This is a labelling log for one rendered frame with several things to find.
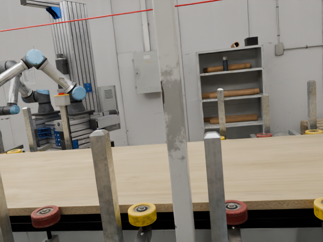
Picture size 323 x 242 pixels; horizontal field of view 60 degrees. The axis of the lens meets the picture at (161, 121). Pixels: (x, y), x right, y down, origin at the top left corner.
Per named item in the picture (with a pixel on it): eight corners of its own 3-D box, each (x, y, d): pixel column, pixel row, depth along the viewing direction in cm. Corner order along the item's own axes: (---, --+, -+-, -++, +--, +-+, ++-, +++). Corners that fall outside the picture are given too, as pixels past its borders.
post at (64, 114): (71, 171, 190) (61, 105, 183) (79, 171, 190) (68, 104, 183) (68, 174, 186) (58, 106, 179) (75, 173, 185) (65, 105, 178)
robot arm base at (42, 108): (48, 111, 290) (47, 101, 288) (57, 110, 281) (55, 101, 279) (34, 113, 278) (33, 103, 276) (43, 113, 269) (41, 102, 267)
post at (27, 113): (37, 175, 194) (25, 106, 187) (42, 175, 194) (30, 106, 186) (34, 177, 191) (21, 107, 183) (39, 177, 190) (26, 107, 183)
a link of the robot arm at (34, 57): (85, 92, 246) (31, 47, 221) (90, 92, 233) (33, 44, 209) (77, 103, 243) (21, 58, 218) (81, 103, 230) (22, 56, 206)
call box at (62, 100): (60, 106, 185) (59, 94, 184) (70, 105, 184) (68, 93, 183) (55, 107, 178) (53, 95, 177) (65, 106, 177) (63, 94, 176)
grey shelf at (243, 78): (203, 153, 447) (194, 54, 423) (261, 149, 435) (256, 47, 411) (204, 162, 404) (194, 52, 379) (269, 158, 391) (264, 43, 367)
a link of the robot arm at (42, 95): (46, 102, 271) (44, 88, 269) (33, 103, 273) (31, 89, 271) (53, 101, 283) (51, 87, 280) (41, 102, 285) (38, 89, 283)
